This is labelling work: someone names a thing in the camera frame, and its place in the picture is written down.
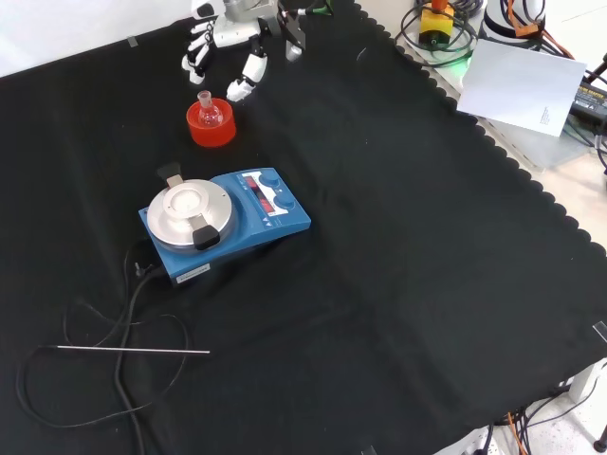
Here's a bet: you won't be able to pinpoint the pale board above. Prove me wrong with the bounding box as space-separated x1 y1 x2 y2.
455 38 588 139

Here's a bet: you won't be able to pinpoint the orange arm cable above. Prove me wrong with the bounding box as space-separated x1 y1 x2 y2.
506 0 578 61

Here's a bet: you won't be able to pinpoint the black coiled cable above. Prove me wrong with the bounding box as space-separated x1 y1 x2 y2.
399 0 479 68

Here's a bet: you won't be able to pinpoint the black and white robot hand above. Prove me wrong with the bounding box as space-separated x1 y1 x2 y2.
181 0 307 103

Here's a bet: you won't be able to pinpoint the yellow stop button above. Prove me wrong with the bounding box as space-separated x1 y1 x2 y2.
418 0 456 49

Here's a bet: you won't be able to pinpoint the grey metal base plate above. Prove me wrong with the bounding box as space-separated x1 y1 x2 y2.
395 27 597 173

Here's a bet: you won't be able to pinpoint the thin black probe cable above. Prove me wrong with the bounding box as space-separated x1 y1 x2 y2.
15 297 191 429

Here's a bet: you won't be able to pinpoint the black bench cloth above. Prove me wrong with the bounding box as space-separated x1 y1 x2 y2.
0 0 607 455

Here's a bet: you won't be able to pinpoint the orange flask support ring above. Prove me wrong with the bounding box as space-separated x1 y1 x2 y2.
185 97 238 149

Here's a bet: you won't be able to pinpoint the thick black heater cable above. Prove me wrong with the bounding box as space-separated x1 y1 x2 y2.
115 264 158 455

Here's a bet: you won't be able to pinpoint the clear round-bottom glass flask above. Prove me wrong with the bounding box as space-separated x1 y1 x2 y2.
196 89 224 130

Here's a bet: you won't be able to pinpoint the blue heater with steel plate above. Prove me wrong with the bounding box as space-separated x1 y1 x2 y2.
138 161 313 288

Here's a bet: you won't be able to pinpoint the thin steel probe rod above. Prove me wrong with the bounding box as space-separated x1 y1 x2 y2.
55 346 212 355

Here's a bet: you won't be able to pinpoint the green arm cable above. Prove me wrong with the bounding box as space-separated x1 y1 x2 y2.
296 0 335 16

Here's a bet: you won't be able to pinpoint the black power adapter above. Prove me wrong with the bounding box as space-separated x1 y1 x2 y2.
570 81 607 123

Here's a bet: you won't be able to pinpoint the white bench leg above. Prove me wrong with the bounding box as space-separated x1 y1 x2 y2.
567 360 607 405

